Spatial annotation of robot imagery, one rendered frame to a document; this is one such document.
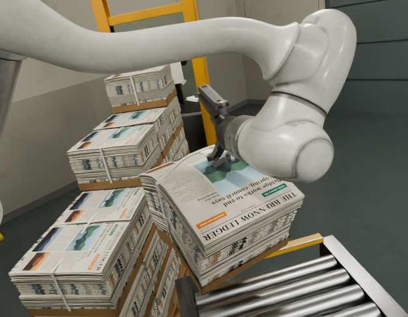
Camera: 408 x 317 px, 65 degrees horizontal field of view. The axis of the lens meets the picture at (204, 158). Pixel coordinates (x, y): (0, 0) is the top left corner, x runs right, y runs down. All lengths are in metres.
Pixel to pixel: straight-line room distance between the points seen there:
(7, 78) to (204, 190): 0.48
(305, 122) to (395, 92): 4.14
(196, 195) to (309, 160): 0.35
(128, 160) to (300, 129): 1.18
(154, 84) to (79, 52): 1.55
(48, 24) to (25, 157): 3.25
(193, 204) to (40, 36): 0.45
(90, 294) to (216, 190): 0.70
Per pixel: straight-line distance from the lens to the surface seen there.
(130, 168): 1.60
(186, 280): 1.09
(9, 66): 0.77
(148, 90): 2.07
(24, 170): 3.77
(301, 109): 0.53
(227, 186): 0.79
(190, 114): 2.78
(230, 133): 0.61
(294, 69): 0.53
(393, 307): 1.01
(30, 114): 3.71
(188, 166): 0.87
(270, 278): 1.05
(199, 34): 0.53
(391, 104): 4.69
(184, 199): 0.76
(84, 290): 1.30
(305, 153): 0.48
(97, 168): 1.67
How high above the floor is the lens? 1.55
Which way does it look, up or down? 24 degrees down
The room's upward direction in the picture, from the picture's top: 11 degrees counter-clockwise
